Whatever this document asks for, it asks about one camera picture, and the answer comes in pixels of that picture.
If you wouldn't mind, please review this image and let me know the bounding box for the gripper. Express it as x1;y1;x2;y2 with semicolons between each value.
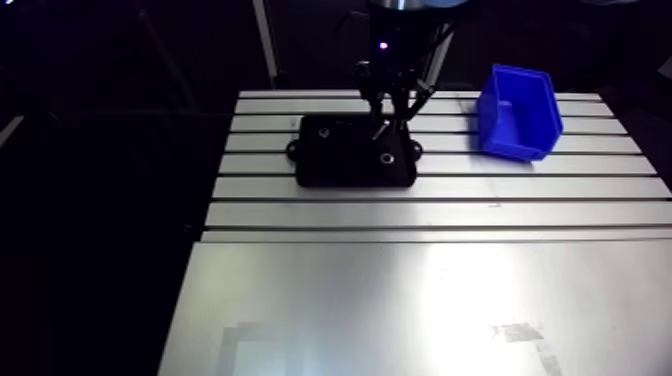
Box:
353;5;456;132

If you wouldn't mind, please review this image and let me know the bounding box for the steel bolt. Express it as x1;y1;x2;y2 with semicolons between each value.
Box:
370;118;393;141

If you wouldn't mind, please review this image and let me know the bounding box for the black tray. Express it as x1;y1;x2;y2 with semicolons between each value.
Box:
285;112;424;190

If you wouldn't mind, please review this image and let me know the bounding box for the blue bin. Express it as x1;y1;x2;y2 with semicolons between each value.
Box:
475;63;565;163

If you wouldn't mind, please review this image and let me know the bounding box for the pale metal post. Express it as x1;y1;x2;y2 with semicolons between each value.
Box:
424;23;456;88
251;0;280;88

